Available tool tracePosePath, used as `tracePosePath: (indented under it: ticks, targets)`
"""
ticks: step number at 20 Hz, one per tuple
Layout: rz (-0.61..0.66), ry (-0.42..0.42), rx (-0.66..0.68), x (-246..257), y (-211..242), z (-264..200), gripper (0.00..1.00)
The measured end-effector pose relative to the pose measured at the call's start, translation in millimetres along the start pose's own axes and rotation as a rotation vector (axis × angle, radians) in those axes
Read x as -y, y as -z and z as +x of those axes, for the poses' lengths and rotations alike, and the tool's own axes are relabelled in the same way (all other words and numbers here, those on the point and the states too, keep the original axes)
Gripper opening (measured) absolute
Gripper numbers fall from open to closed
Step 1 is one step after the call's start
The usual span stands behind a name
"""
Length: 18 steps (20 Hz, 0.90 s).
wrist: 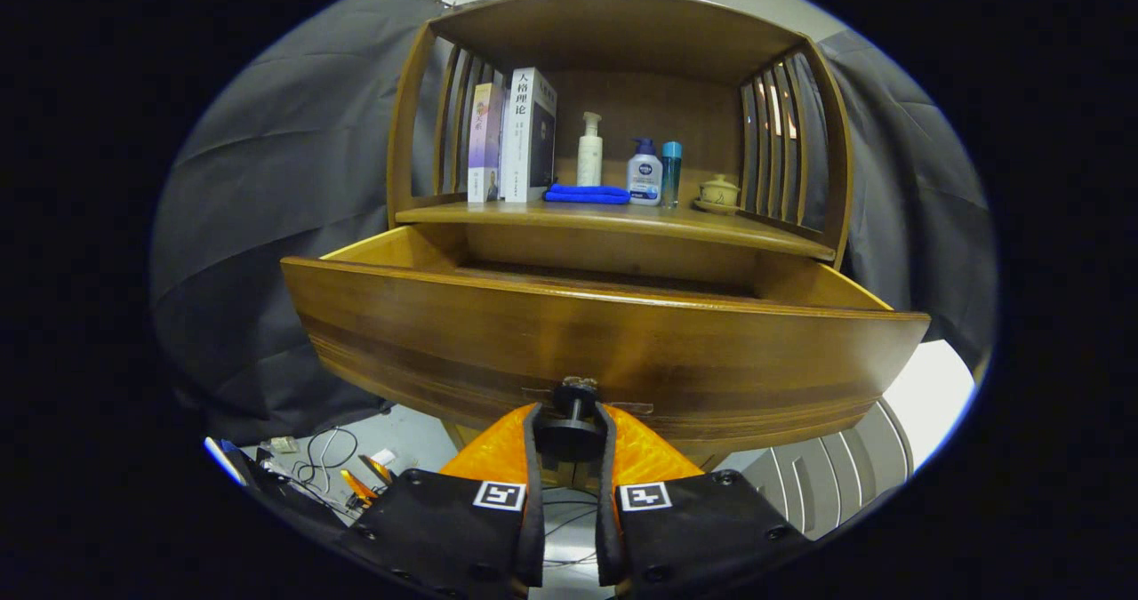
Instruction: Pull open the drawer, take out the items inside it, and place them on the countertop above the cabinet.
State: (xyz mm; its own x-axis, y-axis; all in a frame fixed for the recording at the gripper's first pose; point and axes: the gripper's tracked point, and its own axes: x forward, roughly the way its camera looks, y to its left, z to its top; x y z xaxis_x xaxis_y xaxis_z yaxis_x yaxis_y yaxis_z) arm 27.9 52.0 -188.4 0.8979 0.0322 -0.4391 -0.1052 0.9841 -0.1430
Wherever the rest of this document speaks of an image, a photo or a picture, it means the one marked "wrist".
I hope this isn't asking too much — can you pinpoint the black backdrop cloth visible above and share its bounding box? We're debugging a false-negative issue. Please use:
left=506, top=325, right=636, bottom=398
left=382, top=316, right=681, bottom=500
left=149, top=0, right=997, bottom=445

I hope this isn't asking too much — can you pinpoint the wooden countertop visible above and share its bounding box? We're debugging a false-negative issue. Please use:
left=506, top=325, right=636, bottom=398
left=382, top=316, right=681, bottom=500
left=396, top=187, right=837, bottom=261

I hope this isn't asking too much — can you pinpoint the teal slim bottle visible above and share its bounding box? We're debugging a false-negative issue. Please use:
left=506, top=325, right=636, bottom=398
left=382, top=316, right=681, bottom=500
left=661, top=141, right=684, bottom=208

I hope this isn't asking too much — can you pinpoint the white book dark portrait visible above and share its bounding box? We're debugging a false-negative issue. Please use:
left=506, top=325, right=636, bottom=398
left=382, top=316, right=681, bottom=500
left=499, top=68, right=558, bottom=204

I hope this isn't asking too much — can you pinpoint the purple book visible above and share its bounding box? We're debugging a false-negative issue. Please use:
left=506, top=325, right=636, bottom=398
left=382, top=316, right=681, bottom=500
left=467, top=83, right=505, bottom=204

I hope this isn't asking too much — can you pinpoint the white bottle blue cap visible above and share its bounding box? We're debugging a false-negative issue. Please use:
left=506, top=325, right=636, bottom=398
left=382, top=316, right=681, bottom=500
left=627, top=138, right=663, bottom=206

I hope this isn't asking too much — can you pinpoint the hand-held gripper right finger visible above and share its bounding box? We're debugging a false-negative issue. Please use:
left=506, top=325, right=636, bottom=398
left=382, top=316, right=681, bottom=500
left=594, top=402, right=810, bottom=600

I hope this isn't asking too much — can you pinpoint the brown wooden cabinet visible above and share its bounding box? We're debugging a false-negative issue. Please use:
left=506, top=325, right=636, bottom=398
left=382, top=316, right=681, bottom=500
left=385, top=0, right=854, bottom=494

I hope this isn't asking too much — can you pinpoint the brown wooden drawer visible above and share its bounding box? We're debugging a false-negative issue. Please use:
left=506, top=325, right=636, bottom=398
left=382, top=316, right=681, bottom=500
left=281, top=223, right=932, bottom=472

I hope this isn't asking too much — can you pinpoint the white table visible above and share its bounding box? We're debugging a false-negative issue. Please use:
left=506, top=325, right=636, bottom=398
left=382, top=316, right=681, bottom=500
left=880, top=340, right=976, bottom=468

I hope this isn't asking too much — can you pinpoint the blue folded cloth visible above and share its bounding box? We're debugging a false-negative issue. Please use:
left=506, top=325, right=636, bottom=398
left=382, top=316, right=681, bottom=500
left=543, top=184, right=631, bottom=204

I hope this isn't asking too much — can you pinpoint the white pump bottle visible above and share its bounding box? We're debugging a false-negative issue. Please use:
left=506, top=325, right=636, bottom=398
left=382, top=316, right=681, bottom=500
left=577, top=111, right=604, bottom=188

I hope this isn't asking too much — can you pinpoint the yellow lidded teacup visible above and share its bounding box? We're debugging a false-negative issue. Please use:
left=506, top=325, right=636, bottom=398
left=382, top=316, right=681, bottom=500
left=693, top=174, right=741, bottom=216

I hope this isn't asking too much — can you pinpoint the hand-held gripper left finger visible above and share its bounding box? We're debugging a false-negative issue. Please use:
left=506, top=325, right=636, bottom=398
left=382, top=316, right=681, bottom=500
left=342, top=402, right=545, bottom=600

